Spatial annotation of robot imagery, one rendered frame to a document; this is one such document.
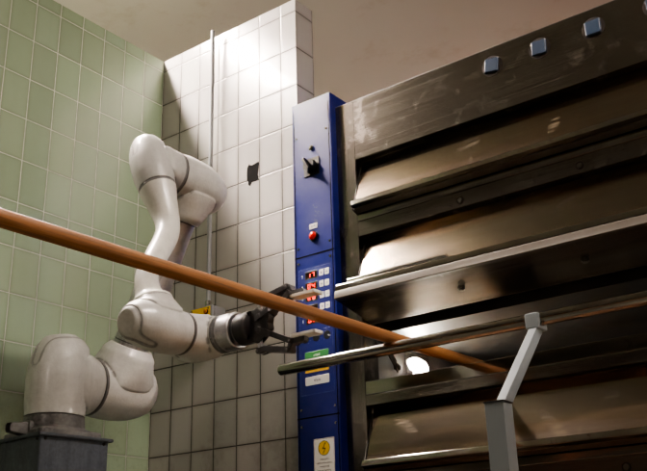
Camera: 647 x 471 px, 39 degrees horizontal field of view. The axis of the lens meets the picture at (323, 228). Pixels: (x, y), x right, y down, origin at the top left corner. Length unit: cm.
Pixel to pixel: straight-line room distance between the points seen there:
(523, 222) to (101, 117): 163
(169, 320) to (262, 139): 128
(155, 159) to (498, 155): 94
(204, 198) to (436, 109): 76
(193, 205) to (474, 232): 79
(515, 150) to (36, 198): 155
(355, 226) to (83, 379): 95
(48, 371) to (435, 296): 105
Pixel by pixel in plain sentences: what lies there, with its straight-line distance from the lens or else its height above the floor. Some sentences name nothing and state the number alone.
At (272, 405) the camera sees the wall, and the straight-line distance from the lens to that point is 291.
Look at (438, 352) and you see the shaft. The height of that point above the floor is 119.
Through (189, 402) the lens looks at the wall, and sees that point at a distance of 317.
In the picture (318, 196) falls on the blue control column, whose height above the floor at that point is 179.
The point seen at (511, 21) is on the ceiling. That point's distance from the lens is 482.
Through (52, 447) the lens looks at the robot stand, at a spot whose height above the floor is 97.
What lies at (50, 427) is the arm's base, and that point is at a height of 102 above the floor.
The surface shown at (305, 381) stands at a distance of 280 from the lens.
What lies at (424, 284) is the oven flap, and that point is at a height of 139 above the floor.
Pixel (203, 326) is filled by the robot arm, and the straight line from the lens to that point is 216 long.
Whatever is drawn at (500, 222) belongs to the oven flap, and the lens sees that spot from 260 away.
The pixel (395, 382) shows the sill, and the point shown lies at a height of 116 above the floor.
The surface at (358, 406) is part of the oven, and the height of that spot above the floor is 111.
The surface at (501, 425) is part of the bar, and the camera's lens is 180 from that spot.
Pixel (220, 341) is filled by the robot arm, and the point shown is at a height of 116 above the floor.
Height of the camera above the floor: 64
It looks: 21 degrees up
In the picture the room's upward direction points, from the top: 2 degrees counter-clockwise
